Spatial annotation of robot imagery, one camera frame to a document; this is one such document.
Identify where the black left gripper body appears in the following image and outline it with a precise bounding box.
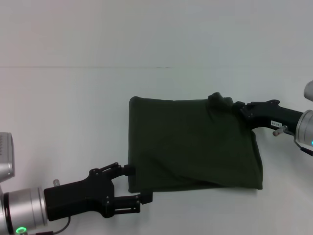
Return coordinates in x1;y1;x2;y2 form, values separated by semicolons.
44;170;116;222

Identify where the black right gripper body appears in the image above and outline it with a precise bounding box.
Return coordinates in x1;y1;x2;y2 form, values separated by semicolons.
241;99;305;130

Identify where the dark green t-shirt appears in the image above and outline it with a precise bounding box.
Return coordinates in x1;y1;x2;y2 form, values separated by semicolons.
127;92;264;194

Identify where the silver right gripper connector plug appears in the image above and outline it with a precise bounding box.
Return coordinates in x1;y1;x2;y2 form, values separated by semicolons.
272;125;296;137

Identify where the dark maroon cable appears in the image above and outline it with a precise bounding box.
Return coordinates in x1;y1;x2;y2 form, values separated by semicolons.
36;215;72;235

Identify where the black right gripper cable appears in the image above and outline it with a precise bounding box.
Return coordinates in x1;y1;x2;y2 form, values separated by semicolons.
294;139;313;157

